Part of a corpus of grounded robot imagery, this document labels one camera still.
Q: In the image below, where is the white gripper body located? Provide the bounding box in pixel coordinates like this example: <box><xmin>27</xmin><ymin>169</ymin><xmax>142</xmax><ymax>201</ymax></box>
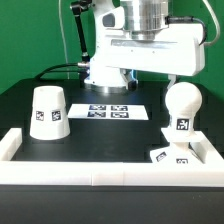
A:
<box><xmin>95</xmin><ymin>3</ymin><xmax>205</xmax><ymax>76</ymax></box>

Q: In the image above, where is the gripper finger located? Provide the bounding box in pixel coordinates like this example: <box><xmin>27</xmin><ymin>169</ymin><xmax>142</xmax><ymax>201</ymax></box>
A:
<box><xmin>167</xmin><ymin>74</ymin><xmax>179</xmax><ymax>89</ymax></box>
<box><xmin>121</xmin><ymin>69</ymin><xmax>137</xmax><ymax>91</ymax></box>

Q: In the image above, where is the white lamp bulb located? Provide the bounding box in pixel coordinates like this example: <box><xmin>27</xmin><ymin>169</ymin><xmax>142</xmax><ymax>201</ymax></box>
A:
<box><xmin>165</xmin><ymin>82</ymin><xmax>202</xmax><ymax>136</ymax></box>

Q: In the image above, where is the white lamp base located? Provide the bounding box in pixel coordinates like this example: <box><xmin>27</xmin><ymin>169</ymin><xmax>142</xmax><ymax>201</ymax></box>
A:
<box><xmin>150</xmin><ymin>128</ymin><xmax>201</xmax><ymax>165</ymax></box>

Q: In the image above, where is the white lamp shade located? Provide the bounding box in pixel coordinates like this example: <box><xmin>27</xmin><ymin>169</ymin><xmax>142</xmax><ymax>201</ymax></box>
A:
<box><xmin>30</xmin><ymin>86</ymin><xmax>70</xmax><ymax>140</ymax></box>

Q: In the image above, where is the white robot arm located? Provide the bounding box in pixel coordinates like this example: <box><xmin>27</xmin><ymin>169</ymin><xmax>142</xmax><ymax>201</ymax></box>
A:
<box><xmin>84</xmin><ymin>0</ymin><xmax>213</xmax><ymax>93</ymax></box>

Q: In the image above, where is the white marker sheet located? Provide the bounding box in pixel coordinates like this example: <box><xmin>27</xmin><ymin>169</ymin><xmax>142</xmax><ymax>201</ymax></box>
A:
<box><xmin>68</xmin><ymin>104</ymin><xmax>149</xmax><ymax>120</ymax></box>

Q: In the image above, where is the white U-shaped fence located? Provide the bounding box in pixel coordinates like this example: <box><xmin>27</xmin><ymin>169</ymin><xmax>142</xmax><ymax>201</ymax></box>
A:
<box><xmin>0</xmin><ymin>128</ymin><xmax>224</xmax><ymax>187</ymax></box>

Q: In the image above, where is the black cable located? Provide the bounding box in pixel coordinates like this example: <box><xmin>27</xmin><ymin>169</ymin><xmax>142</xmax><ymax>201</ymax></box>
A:
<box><xmin>33</xmin><ymin>62</ymin><xmax>90</xmax><ymax>82</ymax></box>

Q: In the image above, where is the grey hanging cable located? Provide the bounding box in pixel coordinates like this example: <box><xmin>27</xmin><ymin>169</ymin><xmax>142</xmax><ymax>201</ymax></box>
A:
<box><xmin>58</xmin><ymin>0</ymin><xmax>71</xmax><ymax>80</ymax></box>

